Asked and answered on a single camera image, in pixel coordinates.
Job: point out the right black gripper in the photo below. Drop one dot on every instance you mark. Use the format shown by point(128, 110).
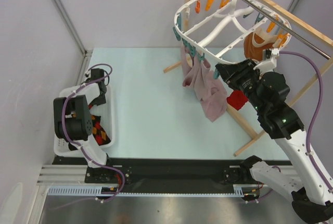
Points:
point(232, 73)

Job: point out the red beige fox sock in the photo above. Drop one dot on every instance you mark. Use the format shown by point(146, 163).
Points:
point(237, 99)

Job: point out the white round clip hanger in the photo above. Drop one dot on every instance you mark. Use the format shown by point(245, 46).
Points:
point(213, 27)

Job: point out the black argyle sock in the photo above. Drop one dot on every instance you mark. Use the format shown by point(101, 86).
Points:
point(98, 131)

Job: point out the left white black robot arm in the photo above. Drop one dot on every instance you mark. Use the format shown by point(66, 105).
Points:
point(73, 122)

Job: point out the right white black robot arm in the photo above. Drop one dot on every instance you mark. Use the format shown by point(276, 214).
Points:
point(311, 195)

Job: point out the mauve hanging sock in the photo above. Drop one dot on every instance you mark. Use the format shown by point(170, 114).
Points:
point(210, 92)

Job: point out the orange brown hanging sock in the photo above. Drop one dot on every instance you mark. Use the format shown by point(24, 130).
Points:
point(256, 42)

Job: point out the metal hanging rod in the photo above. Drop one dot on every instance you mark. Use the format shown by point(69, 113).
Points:
point(294, 19)

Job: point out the white plastic laundry basket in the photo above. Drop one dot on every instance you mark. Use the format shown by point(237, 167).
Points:
point(106, 111)

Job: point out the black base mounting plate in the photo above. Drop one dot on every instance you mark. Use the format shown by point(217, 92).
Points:
point(173, 176)

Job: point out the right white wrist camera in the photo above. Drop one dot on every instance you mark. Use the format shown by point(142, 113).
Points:
point(269, 62)

